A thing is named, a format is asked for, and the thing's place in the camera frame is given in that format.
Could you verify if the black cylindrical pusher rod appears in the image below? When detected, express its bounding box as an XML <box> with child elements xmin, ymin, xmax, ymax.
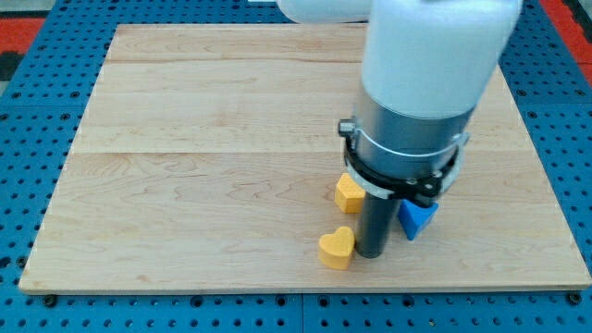
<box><xmin>354</xmin><ymin>193</ymin><xmax>401</xmax><ymax>259</ymax></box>

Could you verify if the light wooden board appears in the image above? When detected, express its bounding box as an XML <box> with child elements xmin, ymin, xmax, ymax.
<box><xmin>18</xmin><ymin>24</ymin><xmax>591</xmax><ymax>295</ymax></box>

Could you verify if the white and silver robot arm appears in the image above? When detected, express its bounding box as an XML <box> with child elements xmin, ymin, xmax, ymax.
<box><xmin>278</xmin><ymin>0</ymin><xmax>523</xmax><ymax>207</ymax></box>

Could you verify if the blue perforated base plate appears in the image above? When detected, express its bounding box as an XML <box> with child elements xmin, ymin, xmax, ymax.
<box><xmin>1</xmin><ymin>0</ymin><xmax>591</xmax><ymax>332</ymax></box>

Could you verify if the yellow hexagon block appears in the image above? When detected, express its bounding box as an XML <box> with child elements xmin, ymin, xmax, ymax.
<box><xmin>334</xmin><ymin>173</ymin><xmax>365</xmax><ymax>214</ymax></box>

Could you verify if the yellow heart block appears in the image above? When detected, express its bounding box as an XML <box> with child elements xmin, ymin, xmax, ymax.
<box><xmin>317</xmin><ymin>227</ymin><xmax>355</xmax><ymax>270</ymax></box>

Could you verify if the blue cube block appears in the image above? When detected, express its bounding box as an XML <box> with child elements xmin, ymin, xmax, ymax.
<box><xmin>398</xmin><ymin>200</ymin><xmax>439</xmax><ymax>241</ymax></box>

